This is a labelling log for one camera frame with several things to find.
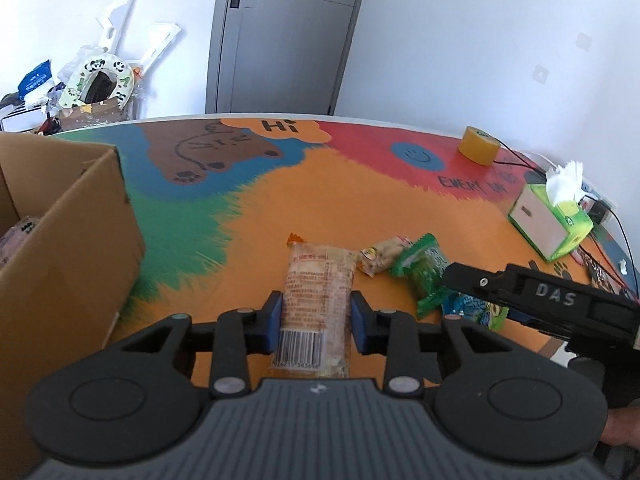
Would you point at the white wall socket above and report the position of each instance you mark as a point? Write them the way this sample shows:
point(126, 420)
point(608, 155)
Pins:
point(583, 41)
point(541, 74)

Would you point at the yellow tape roll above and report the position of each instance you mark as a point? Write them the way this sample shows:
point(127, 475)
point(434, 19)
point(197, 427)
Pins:
point(477, 146)

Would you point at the blue white packet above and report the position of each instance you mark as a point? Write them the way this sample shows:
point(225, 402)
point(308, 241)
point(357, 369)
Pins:
point(34, 79)

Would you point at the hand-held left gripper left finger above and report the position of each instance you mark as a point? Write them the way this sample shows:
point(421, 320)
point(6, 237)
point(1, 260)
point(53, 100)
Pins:
point(270, 325)

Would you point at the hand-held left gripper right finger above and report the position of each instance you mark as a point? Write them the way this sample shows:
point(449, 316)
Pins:
point(361, 325)

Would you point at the blue green candy packet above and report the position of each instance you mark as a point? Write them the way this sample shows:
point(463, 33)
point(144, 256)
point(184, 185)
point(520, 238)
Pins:
point(470, 312)

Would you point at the small beige snack packet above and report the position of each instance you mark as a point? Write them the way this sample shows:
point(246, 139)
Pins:
point(382, 255)

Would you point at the small white plug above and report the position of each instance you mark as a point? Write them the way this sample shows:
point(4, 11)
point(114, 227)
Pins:
point(622, 266)

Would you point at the black charger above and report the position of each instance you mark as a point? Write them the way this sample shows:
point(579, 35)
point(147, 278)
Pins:
point(595, 207)

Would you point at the colourful cartoon table mat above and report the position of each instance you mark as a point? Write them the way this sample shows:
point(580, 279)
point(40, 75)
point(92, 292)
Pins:
point(310, 195)

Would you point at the grey door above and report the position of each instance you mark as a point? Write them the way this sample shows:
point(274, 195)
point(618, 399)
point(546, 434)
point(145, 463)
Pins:
point(285, 40)

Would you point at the short white plastic bracket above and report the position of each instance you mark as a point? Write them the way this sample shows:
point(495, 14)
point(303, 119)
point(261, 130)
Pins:
point(157, 45)

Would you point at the person's right hand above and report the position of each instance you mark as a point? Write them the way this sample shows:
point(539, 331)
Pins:
point(625, 425)

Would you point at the tan biscuit packet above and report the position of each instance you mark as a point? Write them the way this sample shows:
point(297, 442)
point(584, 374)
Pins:
point(315, 290)

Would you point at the brown cardboard box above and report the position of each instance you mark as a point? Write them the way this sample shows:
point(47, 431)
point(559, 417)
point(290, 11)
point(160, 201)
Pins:
point(75, 260)

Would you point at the long white plastic bracket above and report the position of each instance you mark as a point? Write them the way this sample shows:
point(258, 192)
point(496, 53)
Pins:
point(120, 10)

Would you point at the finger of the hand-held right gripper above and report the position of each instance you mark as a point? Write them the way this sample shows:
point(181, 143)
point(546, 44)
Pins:
point(472, 282)

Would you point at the dark green snack packet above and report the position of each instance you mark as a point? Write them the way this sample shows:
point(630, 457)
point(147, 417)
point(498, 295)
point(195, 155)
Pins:
point(422, 270)

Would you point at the small taped cardboard box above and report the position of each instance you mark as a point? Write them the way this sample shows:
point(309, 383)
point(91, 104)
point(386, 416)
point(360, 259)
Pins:
point(92, 112)

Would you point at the green tissue box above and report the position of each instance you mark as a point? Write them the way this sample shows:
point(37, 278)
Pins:
point(547, 220)

